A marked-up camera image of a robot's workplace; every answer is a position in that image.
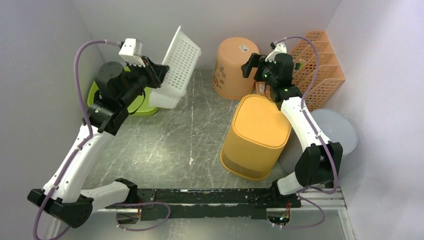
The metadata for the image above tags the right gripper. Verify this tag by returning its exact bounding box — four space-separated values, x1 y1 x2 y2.
241 53 278 87

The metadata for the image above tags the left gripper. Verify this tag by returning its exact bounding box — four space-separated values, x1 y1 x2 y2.
121 55 171 108

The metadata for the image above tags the white perforated basket tray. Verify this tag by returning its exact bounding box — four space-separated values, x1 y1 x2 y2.
148 26 202 109

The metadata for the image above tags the peach capybara plastic bucket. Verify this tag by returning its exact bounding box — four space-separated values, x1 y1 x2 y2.
212 37 259 100

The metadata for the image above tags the green plastic basin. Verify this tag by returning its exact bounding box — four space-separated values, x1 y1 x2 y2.
87 61 157 116

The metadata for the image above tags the yellow slotted waste basket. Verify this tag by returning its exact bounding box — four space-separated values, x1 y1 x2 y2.
220 94 292 181

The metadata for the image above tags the grey plastic bucket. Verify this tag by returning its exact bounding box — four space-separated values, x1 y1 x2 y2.
278 108 358 175

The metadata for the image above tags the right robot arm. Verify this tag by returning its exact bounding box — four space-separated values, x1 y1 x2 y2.
241 53 343 207

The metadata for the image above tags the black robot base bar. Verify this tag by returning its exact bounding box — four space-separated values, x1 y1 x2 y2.
109 187 302 222

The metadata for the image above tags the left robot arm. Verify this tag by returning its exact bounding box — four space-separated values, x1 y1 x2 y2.
27 56 170 229

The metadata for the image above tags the peach plastic desk organizer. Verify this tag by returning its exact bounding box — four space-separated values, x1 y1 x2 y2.
288 30 345 112

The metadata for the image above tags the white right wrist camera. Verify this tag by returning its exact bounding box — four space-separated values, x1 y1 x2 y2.
265 42 287 63

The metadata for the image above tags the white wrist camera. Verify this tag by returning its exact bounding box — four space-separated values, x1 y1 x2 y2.
118 38 145 67
265 42 287 63

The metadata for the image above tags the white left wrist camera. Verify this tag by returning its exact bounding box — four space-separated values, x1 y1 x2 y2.
118 38 145 67

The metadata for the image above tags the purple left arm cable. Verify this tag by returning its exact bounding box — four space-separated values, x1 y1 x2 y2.
32 39 123 240

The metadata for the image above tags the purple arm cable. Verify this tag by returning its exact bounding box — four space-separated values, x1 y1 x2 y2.
271 35 339 230
32 39 123 240

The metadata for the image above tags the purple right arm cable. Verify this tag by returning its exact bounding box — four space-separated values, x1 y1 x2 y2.
271 35 339 230

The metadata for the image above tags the aluminium rail frame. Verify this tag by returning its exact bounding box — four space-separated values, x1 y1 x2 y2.
45 182 355 240

